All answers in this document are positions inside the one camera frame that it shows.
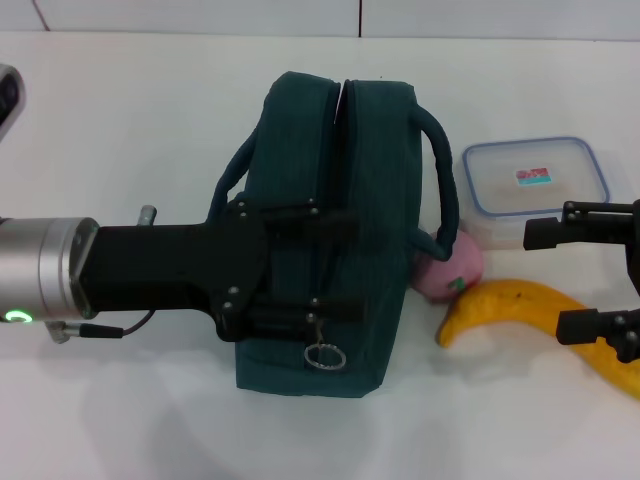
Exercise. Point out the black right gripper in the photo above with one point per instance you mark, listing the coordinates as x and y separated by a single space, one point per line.
635 250

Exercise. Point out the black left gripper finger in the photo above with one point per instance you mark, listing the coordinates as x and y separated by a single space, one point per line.
335 225
340 310

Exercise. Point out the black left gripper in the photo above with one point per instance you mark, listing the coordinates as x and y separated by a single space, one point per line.
165 265

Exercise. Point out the dark teal fabric lunch bag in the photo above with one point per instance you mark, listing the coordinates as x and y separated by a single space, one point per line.
370 200

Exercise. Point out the yellow toy banana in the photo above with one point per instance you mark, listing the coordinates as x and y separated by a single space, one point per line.
515 305

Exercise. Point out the clear plastic box blue lid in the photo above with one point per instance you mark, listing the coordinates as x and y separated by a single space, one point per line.
510 200

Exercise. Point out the pink toy peach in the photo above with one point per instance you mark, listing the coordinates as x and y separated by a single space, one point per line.
440 280

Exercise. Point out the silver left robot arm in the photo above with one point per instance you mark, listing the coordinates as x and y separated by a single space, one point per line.
40 265

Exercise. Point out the silver cylindrical stub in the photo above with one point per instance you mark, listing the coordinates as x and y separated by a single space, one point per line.
147 215

